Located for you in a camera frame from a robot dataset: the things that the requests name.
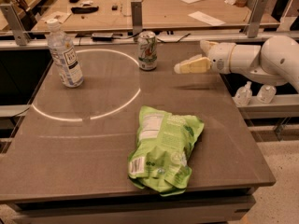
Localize black tool on back table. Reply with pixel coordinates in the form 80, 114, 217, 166
71, 5, 99, 14

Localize middle metal bracket post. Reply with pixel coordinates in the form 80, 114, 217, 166
131, 1, 143, 41

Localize small black block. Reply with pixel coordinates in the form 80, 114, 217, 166
111, 5, 118, 10

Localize small white paper sheet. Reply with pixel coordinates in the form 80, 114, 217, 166
189, 11, 224, 26

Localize metal bracket post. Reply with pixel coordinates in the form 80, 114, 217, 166
0, 4, 30, 46
245, 0, 268, 38
131, 1, 143, 41

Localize clear sanitizer bottle left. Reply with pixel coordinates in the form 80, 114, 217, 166
234, 81, 252, 106

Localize clear plastic water bottle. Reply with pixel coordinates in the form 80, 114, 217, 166
47, 19, 83, 88

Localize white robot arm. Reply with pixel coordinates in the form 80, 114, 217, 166
174, 35, 299, 91

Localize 7up soda can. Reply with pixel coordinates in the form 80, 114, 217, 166
137, 31, 157, 71

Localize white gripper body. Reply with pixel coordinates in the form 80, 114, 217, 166
207, 43, 236, 74

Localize right metal bracket post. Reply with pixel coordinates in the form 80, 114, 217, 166
245, 0, 268, 38

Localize clear sanitizer bottle right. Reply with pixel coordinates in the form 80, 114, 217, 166
257, 85, 277, 104

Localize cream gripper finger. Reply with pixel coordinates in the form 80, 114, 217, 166
200, 40, 218, 55
174, 55, 211, 74

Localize left metal bracket post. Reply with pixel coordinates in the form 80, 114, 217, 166
0, 4, 30, 46

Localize clear sanitizer bottle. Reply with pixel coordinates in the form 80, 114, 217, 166
257, 85, 277, 104
234, 81, 252, 106

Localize paper note left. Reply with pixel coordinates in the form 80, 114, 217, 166
42, 11, 71, 24

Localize green rice chip bag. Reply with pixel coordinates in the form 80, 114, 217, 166
128, 106, 205, 197

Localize black power adapter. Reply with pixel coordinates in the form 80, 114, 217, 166
92, 33, 113, 42

